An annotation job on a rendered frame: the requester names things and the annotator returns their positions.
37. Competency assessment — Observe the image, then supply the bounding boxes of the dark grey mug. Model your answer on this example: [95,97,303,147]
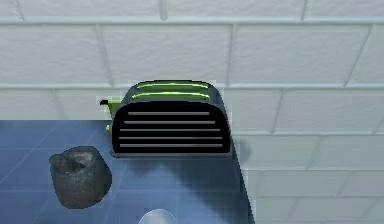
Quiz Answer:
[49,145,113,210]

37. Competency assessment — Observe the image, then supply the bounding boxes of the black and green toaster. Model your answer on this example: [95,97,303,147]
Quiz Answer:
[99,79,233,159]

